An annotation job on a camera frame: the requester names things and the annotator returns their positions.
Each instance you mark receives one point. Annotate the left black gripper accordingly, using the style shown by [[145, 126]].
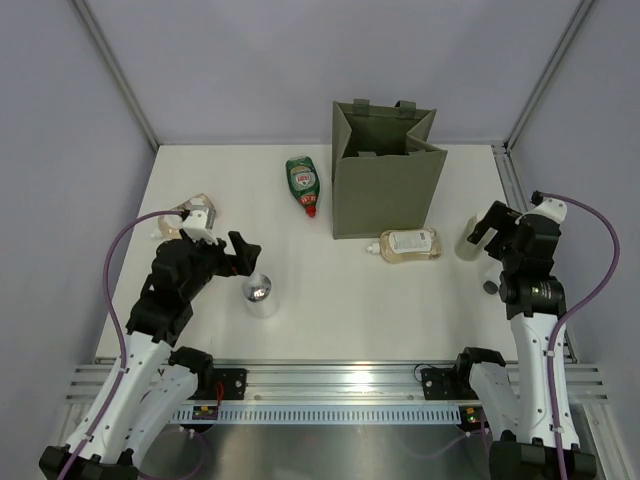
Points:
[[240, 264]]

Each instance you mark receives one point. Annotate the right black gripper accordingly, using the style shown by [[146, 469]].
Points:
[[501, 218]]

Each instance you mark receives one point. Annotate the silver spray can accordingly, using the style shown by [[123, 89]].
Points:
[[258, 294]]

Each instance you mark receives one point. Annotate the clear soap bottle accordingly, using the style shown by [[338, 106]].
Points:
[[399, 246], [168, 226]]

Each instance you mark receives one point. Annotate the green dish soap bottle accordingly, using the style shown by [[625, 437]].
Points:
[[304, 183]]

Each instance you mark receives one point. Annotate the green canvas bag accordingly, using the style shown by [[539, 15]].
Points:
[[384, 171]]

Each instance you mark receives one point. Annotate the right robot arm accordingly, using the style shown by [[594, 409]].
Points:
[[533, 433]]

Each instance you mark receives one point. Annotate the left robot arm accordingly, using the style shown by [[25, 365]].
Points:
[[152, 376]]

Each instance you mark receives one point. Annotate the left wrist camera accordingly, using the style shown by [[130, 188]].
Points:
[[198, 225]]

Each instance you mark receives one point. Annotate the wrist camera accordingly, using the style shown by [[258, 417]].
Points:
[[548, 207], [198, 225]]

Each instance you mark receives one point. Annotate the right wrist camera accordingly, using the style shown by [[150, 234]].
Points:
[[548, 207]]

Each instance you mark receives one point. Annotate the aluminium mounting rail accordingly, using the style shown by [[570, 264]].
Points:
[[335, 382]]

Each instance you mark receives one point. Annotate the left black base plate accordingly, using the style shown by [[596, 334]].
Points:
[[230, 382]]

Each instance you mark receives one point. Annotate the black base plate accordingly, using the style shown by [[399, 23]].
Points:
[[445, 384], [230, 382]]

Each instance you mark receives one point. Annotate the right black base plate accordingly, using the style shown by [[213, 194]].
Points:
[[445, 384]]

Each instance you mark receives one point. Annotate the white slotted cable duct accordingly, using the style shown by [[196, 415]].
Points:
[[318, 415]]

